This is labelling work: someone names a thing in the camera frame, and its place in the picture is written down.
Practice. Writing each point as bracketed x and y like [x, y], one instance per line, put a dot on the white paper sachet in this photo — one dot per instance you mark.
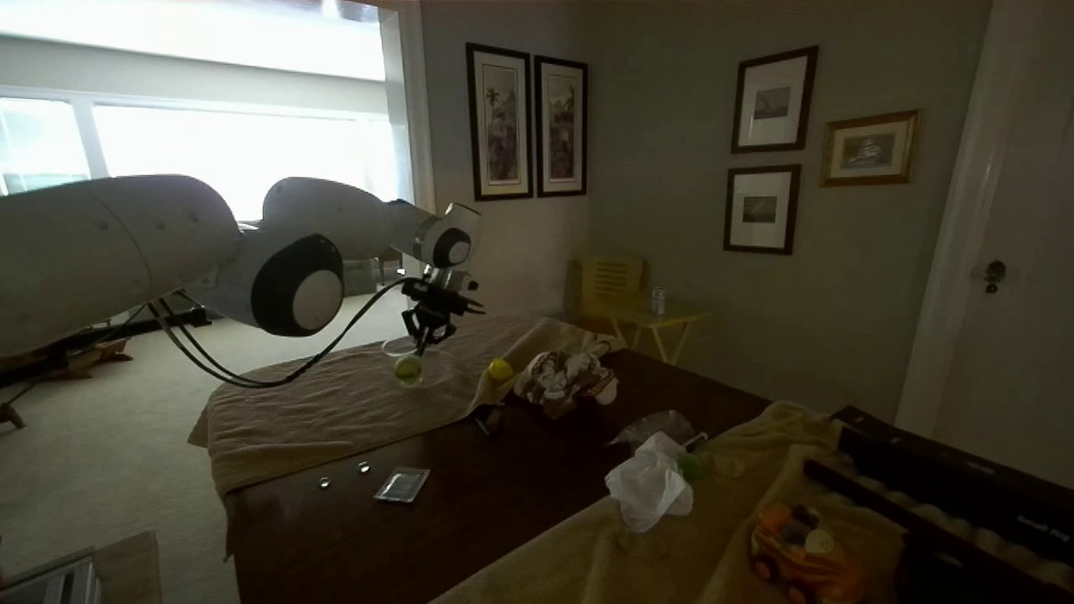
[403, 485]

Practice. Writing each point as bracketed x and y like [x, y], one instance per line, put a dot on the black framed white picture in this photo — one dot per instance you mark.
[773, 103]
[763, 211]

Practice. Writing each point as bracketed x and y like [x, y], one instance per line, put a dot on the grey armchair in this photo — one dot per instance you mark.
[373, 273]

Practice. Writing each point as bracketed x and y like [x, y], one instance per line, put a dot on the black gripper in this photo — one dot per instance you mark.
[432, 321]

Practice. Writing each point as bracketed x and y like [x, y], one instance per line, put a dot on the gold framed picture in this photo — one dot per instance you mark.
[871, 148]

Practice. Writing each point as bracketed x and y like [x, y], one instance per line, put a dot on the white door with dark knob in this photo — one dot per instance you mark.
[1009, 170]

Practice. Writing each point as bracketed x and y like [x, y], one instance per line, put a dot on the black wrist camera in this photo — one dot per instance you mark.
[442, 290]

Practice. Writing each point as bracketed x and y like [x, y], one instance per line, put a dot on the green tennis ball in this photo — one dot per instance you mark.
[410, 367]

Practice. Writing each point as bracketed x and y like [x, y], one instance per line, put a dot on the large bright window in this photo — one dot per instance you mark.
[202, 103]

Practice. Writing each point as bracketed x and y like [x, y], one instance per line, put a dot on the small yellow cap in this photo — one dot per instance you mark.
[497, 367]

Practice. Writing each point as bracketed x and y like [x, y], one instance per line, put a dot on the small bottle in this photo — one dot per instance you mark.
[660, 299]

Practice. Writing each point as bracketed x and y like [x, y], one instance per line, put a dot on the small silver metal knob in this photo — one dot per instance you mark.
[365, 468]
[322, 485]

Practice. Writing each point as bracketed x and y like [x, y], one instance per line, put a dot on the beige towel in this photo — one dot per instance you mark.
[322, 415]

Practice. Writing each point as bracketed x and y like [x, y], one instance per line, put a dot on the tall black framed picture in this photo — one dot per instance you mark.
[562, 127]
[497, 121]

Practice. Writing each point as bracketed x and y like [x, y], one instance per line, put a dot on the yellow box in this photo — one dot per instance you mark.
[609, 287]

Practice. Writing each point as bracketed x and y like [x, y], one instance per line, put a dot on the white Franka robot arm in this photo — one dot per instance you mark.
[113, 257]

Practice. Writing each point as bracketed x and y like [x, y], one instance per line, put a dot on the orange toy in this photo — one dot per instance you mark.
[800, 548]

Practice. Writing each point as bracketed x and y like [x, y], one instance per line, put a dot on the yellowish tan towel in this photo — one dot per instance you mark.
[582, 557]

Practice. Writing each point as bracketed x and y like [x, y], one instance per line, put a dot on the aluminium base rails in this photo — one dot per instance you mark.
[52, 582]

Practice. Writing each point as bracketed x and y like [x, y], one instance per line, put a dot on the clear plastic bag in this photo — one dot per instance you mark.
[657, 423]

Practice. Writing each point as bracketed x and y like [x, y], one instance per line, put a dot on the dark door knob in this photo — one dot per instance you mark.
[994, 273]

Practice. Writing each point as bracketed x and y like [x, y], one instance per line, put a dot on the brown wooden frame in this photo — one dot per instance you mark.
[67, 356]

